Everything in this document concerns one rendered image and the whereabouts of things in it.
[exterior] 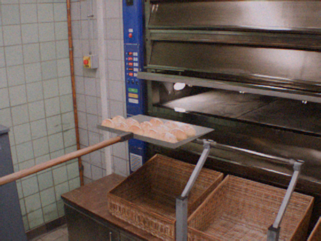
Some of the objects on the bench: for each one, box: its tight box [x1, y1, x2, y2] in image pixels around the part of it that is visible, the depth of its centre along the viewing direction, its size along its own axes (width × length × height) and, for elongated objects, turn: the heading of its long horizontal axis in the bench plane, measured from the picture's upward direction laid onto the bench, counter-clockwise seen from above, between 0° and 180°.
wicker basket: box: [187, 175, 315, 241], centre depth 190 cm, size 49×56×28 cm
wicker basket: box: [107, 154, 223, 241], centre depth 227 cm, size 49×56×28 cm
